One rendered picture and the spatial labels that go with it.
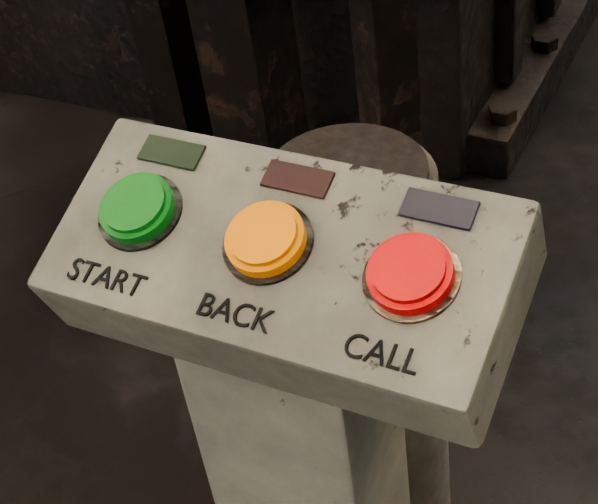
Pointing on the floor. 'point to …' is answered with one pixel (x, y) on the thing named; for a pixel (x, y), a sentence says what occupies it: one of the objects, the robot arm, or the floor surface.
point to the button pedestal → (299, 318)
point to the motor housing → (250, 69)
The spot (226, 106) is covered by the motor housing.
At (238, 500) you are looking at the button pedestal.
